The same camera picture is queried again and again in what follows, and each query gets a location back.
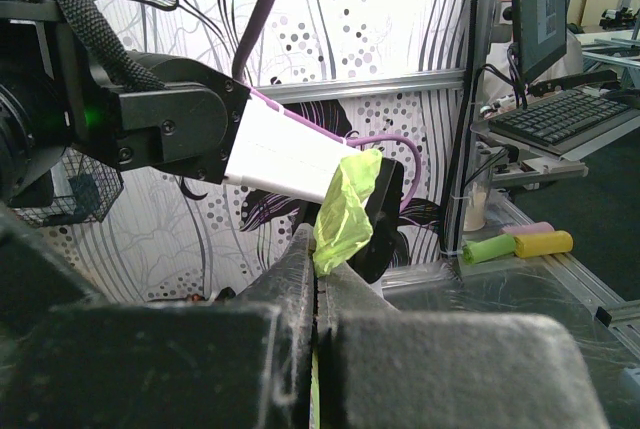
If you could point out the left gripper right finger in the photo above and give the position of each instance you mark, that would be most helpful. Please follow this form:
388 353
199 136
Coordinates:
380 367

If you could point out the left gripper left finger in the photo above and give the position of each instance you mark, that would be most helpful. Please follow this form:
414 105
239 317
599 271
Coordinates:
72 360

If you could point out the green trash bag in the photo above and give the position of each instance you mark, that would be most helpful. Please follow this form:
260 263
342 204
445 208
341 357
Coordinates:
342 226

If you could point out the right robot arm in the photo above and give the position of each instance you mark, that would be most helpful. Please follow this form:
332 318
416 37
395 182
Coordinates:
67 81

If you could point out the green bag roll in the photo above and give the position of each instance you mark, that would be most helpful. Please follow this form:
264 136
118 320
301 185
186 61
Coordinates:
489 249

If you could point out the yellow bag roll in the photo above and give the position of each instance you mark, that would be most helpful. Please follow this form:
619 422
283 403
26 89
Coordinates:
542 244

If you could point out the pink bag roll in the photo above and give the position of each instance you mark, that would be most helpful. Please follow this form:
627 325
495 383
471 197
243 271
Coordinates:
527 229

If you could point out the black keyboard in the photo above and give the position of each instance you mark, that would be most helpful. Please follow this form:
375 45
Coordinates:
563 121

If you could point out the computer monitor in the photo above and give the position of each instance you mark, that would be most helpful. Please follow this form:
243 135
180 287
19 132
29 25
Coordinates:
539 33

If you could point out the black wire basket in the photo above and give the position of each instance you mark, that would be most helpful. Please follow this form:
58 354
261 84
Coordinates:
84 190

